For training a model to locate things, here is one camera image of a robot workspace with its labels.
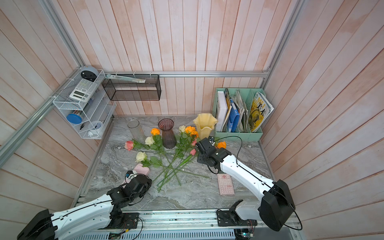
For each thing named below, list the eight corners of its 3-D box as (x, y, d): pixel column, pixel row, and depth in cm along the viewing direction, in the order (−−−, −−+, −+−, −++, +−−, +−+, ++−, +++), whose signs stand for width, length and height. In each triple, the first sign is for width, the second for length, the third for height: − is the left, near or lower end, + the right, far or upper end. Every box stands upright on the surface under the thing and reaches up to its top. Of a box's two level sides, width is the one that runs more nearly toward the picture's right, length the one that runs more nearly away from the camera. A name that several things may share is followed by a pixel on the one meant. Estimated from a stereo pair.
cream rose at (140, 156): (136, 162, 95) (134, 159, 92) (138, 154, 99) (136, 151, 96) (145, 162, 95) (144, 159, 92) (147, 154, 99) (146, 151, 96)
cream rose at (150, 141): (144, 143, 104) (143, 140, 101) (150, 137, 107) (149, 134, 104) (154, 149, 100) (153, 147, 98) (160, 143, 103) (159, 141, 101)
